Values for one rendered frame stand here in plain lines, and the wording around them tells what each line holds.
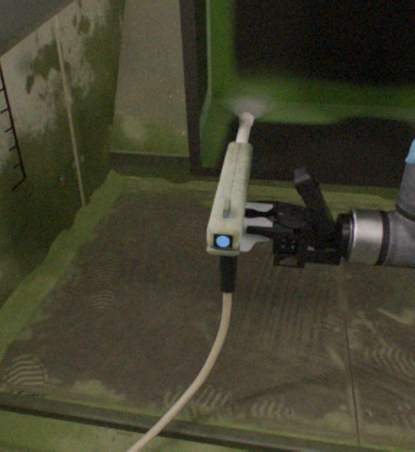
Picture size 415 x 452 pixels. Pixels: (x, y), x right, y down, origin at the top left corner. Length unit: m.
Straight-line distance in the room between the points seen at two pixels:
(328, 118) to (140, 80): 0.97
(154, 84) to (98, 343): 1.13
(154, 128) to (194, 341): 1.00
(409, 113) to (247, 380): 0.79
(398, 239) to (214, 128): 0.58
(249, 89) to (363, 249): 0.57
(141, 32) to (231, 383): 1.46
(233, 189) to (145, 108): 1.25
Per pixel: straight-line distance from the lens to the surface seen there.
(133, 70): 2.00
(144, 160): 1.90
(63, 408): 1.10
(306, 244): 0.74
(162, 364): 1.14
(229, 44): 1.23
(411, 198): 0.74
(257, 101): 1.12
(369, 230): 0.75
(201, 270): 1.40
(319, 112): 1.25
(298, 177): 0.70
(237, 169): 0.78
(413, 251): 0.77
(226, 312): 0.88
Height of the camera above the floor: 0.89
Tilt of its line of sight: 32 degrees down
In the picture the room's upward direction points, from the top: straight up
